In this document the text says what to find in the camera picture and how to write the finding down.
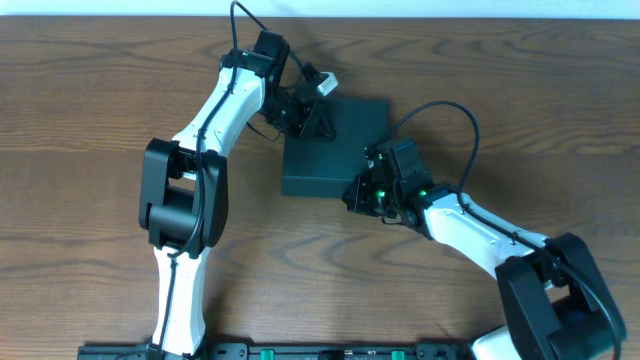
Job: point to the dark green box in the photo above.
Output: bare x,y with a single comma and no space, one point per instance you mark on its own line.
313,168

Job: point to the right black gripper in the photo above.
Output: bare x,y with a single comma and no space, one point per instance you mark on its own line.
357,203

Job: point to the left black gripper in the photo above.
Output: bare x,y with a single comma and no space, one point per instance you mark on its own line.
311,124

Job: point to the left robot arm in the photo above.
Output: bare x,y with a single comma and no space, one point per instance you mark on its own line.
184,190

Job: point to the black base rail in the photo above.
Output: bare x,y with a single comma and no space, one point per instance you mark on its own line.
243,351

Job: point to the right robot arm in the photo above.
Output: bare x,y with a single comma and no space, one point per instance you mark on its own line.
556,303

